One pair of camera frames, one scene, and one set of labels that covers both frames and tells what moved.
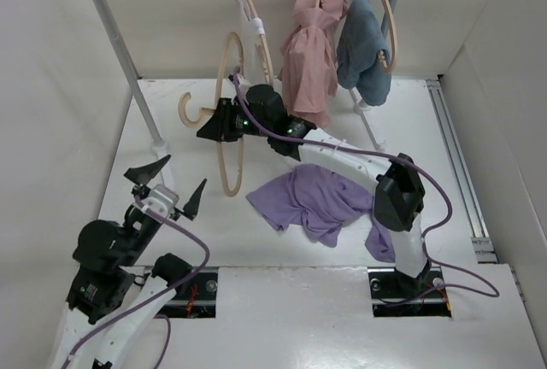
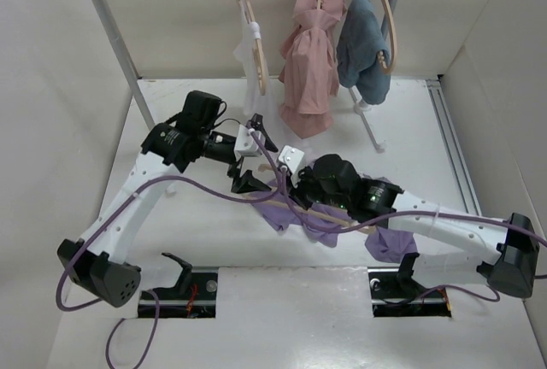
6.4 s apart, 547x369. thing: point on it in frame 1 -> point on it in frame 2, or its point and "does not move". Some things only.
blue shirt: x=363 y=58 does not move
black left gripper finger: x=144 y=174 -> x=248 y=183
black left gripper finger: x=191 y=207 -> x=256 y=123
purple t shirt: x=325 y=202 does not move
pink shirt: x=308 y=64 does not move
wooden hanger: x=208 y=114 -> x=313 y=212
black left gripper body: x=143 y=231 -> x=215 y=148
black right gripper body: x=237 y=123 -> x=307 y=189
